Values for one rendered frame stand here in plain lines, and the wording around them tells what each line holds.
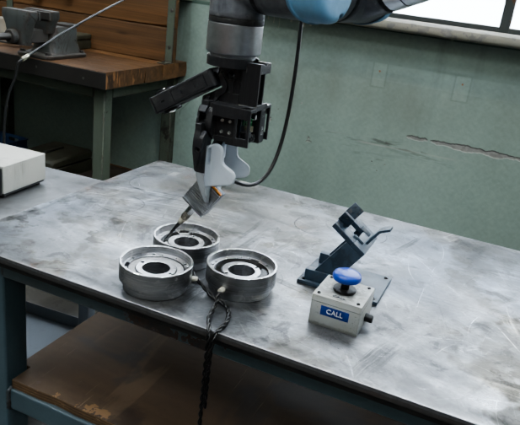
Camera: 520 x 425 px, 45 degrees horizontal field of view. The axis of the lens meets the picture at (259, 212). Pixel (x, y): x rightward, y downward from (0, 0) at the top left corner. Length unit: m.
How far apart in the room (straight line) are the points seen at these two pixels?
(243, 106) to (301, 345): 0.33
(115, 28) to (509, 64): 1.57
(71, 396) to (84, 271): 0.25
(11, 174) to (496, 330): 1.12
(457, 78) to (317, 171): 0.65
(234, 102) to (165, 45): 1.82
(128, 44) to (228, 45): 1.96
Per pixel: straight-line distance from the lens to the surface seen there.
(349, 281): 0.86
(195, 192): 0.94
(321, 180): 2.59
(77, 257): 1.01
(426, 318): 0.96
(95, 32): 2.89
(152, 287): 0.87
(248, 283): 0.88
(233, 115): 0.85
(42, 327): 1.96
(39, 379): 1.17
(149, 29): 2.73
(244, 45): 0.85
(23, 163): 1.61
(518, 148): 2.43
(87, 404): 1.11
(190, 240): 1.03
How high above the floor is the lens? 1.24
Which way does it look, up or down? 21 degrees down
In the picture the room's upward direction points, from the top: 7 degrees clockwise
